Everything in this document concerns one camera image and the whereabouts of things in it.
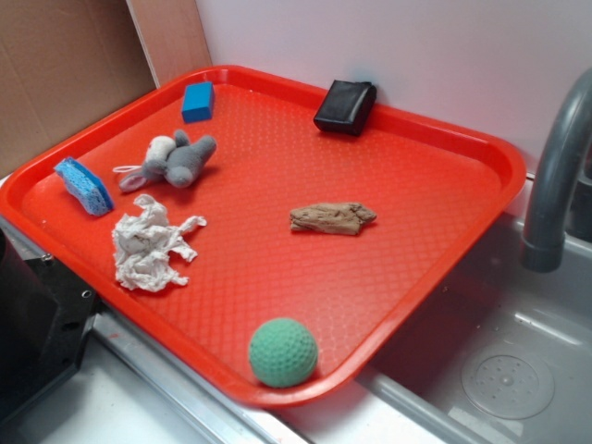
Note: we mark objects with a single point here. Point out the blue block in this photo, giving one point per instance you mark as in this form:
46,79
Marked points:
198,102

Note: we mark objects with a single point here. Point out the sink drain cover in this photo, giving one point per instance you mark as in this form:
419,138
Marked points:
507,382

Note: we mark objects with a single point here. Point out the brown cardboard panel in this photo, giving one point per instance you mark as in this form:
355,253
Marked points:
67,64

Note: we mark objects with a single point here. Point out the black rectangular block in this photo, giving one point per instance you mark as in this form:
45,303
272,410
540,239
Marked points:
346,107

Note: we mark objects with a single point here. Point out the grey faucet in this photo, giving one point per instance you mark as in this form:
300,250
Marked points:
560,200

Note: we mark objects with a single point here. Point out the green dimpled ball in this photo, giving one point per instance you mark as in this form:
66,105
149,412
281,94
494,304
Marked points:
283,353

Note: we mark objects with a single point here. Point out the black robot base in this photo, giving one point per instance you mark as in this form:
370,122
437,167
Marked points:
46,313

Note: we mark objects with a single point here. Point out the red plastic tray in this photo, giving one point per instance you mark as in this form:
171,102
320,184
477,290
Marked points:
435,187

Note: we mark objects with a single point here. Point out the grey plush bunny toy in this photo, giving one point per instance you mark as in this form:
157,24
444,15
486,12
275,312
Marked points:
176,160

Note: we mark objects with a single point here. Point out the blue sponge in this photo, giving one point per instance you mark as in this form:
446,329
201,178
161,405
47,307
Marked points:
86,187

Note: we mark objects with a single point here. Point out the grey plastic sink basin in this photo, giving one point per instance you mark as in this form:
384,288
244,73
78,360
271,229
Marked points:
411,392

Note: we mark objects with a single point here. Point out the crumpled white cloth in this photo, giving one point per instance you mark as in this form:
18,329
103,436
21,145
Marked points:
144,243

